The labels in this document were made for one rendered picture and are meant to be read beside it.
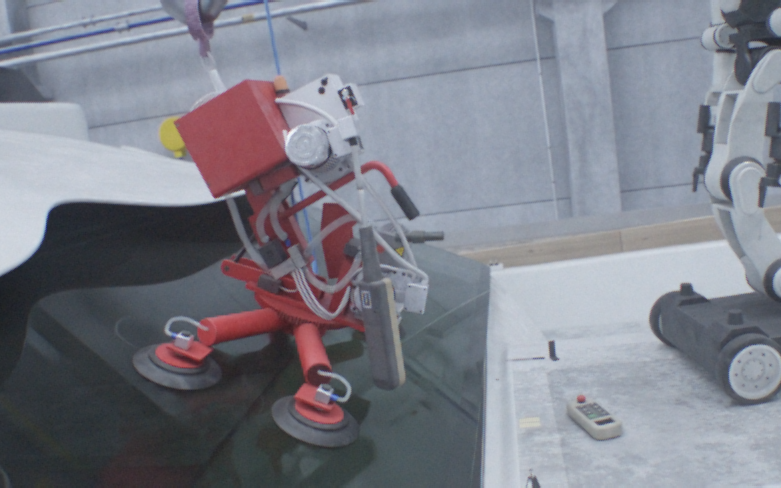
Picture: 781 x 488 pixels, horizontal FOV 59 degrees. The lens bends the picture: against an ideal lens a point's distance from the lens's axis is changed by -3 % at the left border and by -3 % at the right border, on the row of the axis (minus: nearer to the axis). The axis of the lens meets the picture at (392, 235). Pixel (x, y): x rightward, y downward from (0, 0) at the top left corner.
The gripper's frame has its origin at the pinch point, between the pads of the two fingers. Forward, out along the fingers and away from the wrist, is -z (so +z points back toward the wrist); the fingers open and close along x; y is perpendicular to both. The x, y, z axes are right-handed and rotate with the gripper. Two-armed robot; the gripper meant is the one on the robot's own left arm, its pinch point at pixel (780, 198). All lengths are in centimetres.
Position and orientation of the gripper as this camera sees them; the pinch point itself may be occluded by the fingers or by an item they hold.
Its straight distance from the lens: 223.0
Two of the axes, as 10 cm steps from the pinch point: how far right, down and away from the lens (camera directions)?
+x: -10.0, -0.6, -0.2
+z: 0.6, -9.9, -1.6
